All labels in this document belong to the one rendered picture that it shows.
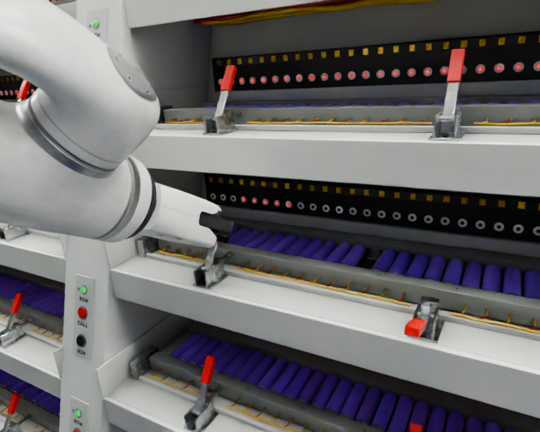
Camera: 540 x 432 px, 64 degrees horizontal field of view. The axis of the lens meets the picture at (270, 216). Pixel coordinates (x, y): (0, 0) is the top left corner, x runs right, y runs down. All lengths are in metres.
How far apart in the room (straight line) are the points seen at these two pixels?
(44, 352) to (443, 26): 0.81
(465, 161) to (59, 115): 0.33
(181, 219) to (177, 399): 0.33
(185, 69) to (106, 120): 0.46
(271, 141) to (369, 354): 0.25
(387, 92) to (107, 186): 0.40
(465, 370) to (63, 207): 0.37
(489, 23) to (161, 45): 0.46
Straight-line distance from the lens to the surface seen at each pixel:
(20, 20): 0.30
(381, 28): 0.69
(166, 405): 0.68
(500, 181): 0.43
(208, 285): 0.55
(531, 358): 0.46
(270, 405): 0.62
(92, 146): 0.32
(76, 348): 0.74
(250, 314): 0.52
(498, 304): 0.49
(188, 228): 0.44
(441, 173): 0.43
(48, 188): 0.34
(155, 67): 0.71
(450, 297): 0.50
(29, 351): 0.89
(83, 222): 0.38
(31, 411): 1.02
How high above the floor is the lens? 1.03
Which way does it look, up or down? 5 degrees down
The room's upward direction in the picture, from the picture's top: 5 degrees clockwise
